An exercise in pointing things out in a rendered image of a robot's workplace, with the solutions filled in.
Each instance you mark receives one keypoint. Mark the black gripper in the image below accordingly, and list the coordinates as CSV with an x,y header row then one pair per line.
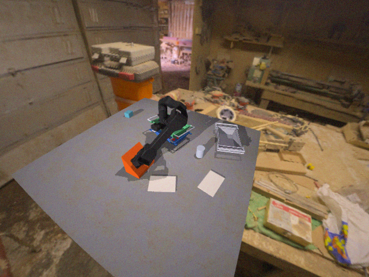
x,y
160,125

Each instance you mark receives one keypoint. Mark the grey cylinder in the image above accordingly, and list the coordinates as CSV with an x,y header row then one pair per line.
x,y
200,151

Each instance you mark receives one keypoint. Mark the blue plastic tray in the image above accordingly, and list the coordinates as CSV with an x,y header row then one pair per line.
x,y
175,143

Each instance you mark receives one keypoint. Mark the green plastic tray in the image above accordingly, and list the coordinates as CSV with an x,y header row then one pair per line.
x,y
177,133

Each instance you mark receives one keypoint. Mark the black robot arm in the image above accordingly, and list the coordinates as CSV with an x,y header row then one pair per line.
x,y
174,122

